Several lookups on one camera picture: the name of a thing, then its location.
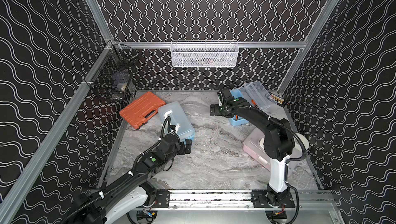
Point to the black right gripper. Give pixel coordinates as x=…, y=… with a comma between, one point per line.
x=215, y=111

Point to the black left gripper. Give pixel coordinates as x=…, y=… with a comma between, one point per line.
x=187, y=146

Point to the blue toolbox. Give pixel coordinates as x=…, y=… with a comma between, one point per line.
x=257, y=95
x=183, y=127

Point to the pink toolbox with clear lid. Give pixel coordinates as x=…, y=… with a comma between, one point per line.
x=253, y=145

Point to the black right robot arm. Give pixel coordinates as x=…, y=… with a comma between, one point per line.
x=281, y=143

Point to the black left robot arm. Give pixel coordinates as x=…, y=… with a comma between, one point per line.
x=131, y=190

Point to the screwdriver bit holder box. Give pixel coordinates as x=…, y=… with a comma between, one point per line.
x=279, y=100

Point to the red plastic tool case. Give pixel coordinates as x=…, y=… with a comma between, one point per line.
x=141, y=110

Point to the white tape roll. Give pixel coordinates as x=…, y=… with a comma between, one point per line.
x=304, y=140

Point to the white wire mesh basket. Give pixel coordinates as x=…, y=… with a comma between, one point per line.
x=204, y=54

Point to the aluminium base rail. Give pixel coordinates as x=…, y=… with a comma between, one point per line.
x=238, y=200

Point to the black wire basket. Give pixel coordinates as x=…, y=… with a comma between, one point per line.
x=113, y=81

